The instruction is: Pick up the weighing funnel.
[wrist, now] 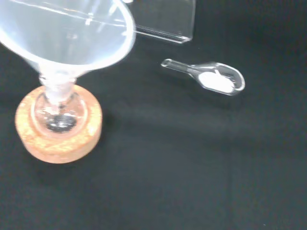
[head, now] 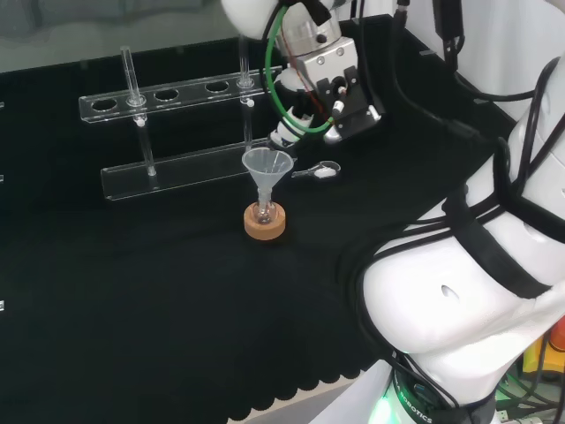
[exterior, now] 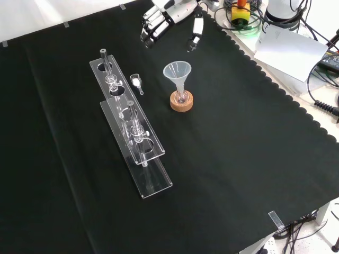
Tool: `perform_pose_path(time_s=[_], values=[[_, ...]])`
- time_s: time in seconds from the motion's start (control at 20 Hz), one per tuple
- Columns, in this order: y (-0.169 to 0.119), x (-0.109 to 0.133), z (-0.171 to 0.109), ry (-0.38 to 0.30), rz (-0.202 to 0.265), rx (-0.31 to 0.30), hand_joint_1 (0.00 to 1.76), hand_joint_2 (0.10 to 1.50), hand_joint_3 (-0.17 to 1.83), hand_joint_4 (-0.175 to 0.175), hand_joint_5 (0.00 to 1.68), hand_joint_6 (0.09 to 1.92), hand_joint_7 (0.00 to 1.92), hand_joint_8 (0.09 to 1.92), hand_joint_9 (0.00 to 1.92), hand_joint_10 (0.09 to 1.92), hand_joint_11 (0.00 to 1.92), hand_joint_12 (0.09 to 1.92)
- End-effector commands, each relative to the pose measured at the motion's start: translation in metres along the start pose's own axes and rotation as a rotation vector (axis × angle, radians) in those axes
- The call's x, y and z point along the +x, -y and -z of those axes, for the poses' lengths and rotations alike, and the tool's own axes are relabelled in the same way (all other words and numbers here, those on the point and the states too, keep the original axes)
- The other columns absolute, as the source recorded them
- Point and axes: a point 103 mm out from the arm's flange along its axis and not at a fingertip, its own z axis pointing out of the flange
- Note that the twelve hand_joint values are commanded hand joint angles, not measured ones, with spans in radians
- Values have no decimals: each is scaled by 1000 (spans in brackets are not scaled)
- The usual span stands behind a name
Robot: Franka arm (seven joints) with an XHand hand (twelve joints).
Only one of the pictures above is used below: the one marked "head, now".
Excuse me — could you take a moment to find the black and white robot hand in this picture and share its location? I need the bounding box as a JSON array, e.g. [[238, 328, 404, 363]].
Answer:
[[267, 36, 383, 149]]

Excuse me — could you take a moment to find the yellow stop button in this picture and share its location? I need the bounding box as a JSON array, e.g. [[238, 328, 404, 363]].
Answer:
[[523, 315, 565, 381]]

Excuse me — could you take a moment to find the clear plastic funnel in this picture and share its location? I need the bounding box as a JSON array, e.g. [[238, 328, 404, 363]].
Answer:
[[241, 148, 294, 213]]

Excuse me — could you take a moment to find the cork ring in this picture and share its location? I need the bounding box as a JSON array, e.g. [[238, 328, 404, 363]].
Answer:
[[243, 201, 288, 243]]

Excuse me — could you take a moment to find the clear weighing funnel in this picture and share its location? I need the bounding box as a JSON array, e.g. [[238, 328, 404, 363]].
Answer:
[[290, 160, 343, 181]]

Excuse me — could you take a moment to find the small round-bottom glass flask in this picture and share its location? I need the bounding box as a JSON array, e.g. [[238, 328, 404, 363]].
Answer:
[[251, 196, 278, 227]]

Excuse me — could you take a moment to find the black cable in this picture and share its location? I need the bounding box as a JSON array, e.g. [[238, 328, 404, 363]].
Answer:
[[388, 0, 486, 142]]

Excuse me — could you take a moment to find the green cable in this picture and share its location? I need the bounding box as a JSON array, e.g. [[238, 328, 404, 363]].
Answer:
[[263, 4, 333, 134]]

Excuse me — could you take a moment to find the black bench cloth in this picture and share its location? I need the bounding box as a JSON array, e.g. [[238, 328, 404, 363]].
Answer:
[[0, 12, 522, 424]]

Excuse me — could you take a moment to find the clear acrylic funnel stand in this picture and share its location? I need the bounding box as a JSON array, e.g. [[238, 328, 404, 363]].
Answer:
[[78, 43, 283, 203]]

